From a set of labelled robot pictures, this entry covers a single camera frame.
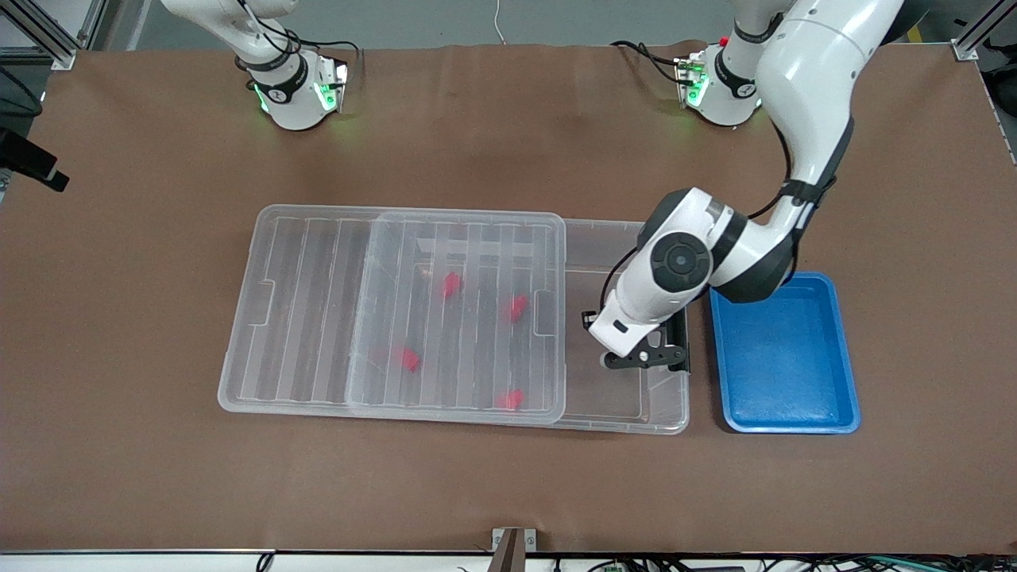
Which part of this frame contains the black camera on mount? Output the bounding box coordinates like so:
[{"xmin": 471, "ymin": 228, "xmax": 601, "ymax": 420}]
[{"xmin": 0, "ymin": 127, "xmax": 71, "ymax": 193}]

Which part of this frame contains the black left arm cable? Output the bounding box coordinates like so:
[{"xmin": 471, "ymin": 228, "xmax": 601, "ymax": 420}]
[{"xmin": 745, "ymin": 119, "xmax": 839, "ymax": 222}]

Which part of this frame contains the aluminium frame post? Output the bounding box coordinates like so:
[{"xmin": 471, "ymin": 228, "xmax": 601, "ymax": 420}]
[
  {"xmin": 0, "ymin": 0, "xmax": 110, "ymax": 71},
  {"xmin": 952, "ymin": 0, "xmax": 1017, "ymax": 63}
]

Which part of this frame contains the blue plastic tray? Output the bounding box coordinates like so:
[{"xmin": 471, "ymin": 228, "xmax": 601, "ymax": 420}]
[{"xmin": 709, "ymin": 272, "xmax": 862, "ymax": 435}]

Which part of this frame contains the black base cable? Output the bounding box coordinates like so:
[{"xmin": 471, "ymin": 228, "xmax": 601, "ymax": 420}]
[{"xmin": 609, "ymin": 40, "xmax": 694, "ymax": 85}]

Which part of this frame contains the clear ribbed plastic lid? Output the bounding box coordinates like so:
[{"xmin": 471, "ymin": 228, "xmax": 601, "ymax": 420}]
[{"xmin": 217, "ymin": 204, "xmax": 567, "ymax": 427}]

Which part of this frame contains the brown table cover mat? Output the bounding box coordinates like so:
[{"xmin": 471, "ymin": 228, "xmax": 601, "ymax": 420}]
[{"xmin": 0, "ymin": 40, "xmax": 1017, "ymax": 555}]

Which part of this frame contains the metal bracket with post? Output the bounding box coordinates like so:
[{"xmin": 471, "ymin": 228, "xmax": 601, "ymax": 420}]
[{"xmin": 491, "ymin": 527, "xmax": 539, "ymax": 572}]

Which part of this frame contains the clear plastic storage box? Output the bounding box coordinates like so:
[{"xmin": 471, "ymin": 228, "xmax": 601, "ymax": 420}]
[{"xmin": 347, "ymin": 209, "xmax": 691, "ymax": 436}]

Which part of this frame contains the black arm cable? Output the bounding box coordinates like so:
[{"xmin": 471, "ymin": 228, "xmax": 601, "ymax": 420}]
[
  {"xmin": 745, "ymin": 119, "xmax": 839, "ymax": 222},
  {"xmin": 234, "ymin": 0, "xmax": 362, "ymax": 76}
]

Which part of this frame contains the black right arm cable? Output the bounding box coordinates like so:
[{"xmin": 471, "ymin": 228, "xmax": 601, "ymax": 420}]
[{"xmin": 234, "ymin": 0, "xmax": 362, "ymax": 76}]

